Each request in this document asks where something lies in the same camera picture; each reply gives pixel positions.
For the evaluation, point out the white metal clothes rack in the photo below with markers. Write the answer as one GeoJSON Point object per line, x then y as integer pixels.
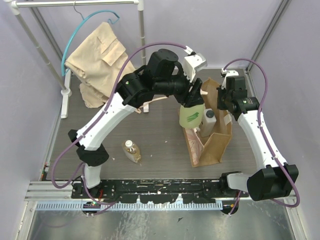
{"type": "Point", "coordinates": [64, 80]}

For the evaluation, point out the white bottle black cap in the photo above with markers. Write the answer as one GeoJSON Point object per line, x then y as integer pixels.
{"type": "Point", "coordinates": [207, 123]}

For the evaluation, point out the green lotion pump bottle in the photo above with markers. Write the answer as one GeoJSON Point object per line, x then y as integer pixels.
{"type": "Point", "coordinates": [191, 117]}

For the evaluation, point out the beige cargo shorts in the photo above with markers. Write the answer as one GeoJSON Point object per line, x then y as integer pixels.
{"type": "Point", "coordinates": [96, 62]}

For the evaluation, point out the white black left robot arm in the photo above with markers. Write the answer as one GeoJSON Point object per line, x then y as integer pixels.
{"type": "Point", "coordinates": [162, 75]}

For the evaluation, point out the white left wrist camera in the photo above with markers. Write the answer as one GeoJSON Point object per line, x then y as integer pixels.
{"type": "Point", "coordinates": [192, 64]}

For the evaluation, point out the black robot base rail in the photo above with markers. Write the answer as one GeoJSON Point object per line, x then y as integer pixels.
{"type": "Point", "coordinates": [160, 191]}

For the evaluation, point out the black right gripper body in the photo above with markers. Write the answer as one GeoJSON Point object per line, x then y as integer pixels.
{"type": "Point", "coordinates": [222, 98]}

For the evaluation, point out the grey slotted cable duct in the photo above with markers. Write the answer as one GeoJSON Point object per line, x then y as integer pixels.
{"type": "Point", "coordinates": [138, 206]}

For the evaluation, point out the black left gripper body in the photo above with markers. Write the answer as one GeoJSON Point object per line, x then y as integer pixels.
{"type": "Point", "coordinates": [191, 97]}

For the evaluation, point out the brown canvas bag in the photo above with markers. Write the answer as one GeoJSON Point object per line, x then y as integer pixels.
{"type": "Point", "coordinates": [209, 150]}

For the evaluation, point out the clear amber liquid bottle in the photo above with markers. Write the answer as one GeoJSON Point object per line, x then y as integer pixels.
{"type": "Point", "coordinates": [131, 151]}

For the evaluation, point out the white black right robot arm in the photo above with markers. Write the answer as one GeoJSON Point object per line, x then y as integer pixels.
{"type": "Point", "coordinates": [274, 176]}

